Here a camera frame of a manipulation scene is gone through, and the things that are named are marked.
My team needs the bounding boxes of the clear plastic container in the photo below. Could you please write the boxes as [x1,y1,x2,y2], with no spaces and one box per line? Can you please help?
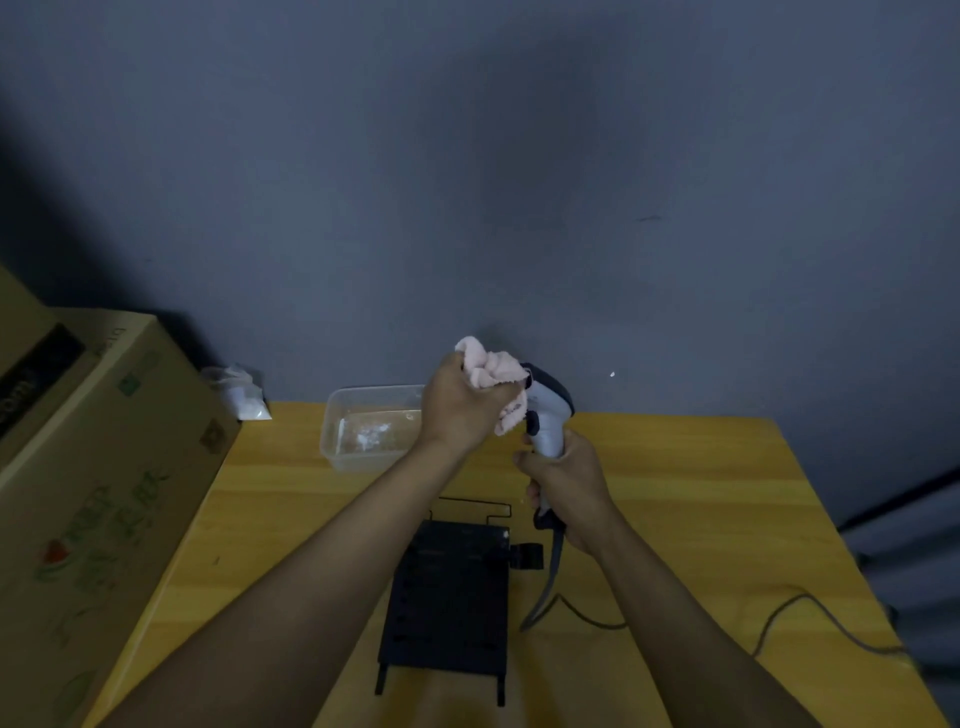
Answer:
[319,384,429,474]

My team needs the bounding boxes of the crumpled clear plastic bag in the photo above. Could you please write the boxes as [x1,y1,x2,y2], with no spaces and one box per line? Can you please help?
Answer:
[199,364,273,423]

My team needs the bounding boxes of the pink cloth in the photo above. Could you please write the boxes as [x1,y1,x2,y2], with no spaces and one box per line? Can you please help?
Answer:
[454,336,531,438]

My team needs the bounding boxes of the person's left forearm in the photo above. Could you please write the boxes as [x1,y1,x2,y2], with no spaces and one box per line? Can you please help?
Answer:
[93,437,475,728]

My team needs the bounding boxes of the white barcode scanner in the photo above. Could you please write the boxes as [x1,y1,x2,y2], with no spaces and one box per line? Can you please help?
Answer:
[517,363,577,534]

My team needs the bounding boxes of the person's left hand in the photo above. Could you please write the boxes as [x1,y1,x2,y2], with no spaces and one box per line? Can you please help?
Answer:
[417,352,528,456]

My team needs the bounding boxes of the black metal stand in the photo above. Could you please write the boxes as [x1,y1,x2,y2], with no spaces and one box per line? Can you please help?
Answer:
[375,495,544,708]

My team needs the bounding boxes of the large cardboard box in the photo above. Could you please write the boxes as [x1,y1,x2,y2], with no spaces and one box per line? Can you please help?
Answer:
[0,264,243,728]

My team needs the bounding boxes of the person's right forearm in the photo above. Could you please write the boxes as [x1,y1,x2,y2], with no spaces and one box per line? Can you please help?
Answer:
[582,519,826,728]

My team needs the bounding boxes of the person's right hand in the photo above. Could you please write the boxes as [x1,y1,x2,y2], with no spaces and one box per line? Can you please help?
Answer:
[513,429,618,558]

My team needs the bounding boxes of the grey scanner cable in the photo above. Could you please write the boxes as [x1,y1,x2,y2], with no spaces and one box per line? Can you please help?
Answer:
[519,529,912,660]

